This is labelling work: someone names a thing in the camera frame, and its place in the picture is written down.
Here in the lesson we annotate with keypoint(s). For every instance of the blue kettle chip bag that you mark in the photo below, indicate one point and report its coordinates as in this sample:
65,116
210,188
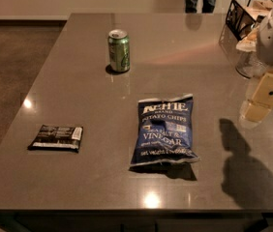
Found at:
165,132

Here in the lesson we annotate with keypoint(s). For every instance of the black snack packet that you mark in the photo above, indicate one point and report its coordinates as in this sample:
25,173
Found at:
54,138

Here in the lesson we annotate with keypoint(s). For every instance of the clear glass jar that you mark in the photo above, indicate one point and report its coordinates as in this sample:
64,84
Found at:
248,64

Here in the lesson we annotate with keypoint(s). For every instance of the green soda can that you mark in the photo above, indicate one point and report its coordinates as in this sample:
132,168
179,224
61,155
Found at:
119,50

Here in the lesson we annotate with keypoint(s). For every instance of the black wire basket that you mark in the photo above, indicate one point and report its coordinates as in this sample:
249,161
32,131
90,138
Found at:
244,15

